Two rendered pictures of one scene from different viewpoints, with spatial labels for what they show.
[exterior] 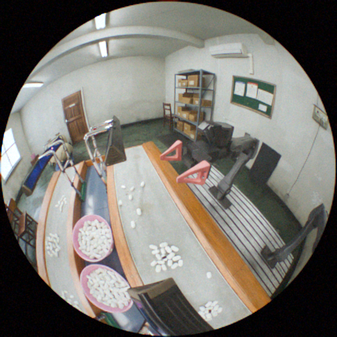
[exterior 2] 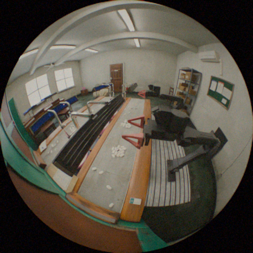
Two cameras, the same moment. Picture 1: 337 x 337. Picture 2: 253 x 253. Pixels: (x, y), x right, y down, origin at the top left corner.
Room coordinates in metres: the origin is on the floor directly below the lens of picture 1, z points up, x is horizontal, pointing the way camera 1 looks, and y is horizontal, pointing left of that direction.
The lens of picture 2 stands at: (-0.50, -0.41, 1.27)
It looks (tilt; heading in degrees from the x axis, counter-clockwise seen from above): 40 degrees down; 39
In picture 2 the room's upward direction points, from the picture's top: straight up
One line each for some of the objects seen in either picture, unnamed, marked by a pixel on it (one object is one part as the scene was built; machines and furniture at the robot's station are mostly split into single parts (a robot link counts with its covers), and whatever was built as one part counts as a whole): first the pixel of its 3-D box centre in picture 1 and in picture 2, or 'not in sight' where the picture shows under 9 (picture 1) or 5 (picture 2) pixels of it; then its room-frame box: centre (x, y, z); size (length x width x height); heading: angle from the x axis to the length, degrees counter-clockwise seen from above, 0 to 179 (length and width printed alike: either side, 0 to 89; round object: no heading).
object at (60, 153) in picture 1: (62, 152); (104, 93); (1.63, 2.77, 0.40); 0.74 x 0.56 x 0.38; 27
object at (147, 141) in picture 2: not in sight; (153, 132); (-0.27, -0.37, 1.07); 0.10 x 0.07 x 0.07; 26
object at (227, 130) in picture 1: (225, 140); (158, 91); (0.31, -0.19, 1.12); 0.12 x 0.09 x 0.12; 116
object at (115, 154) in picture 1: (114, 129); (133, 86); (0.55, 0.31, 1.08); 0.62 x 0.08 x 0.07; 25
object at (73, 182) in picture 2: not in sight; (60, 175); (-0.79, -0.01, 0.77); 0.33 x 0.15 x 0.01; 115
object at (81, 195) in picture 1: (63, 174); (108, 95); (0.36, 0.75, 0.90); 0.20 x 0.19 x 0.45; 25
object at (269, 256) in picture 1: (273, 256); (173, 169); (-0.15, -0.61, 0.71); 0.20 x 0.07 x 0.08; 26
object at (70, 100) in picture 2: not in sight; (55, 110); (-0.56, 0.41, 1.08); 0.62 x 0.08 x 0.07; 25
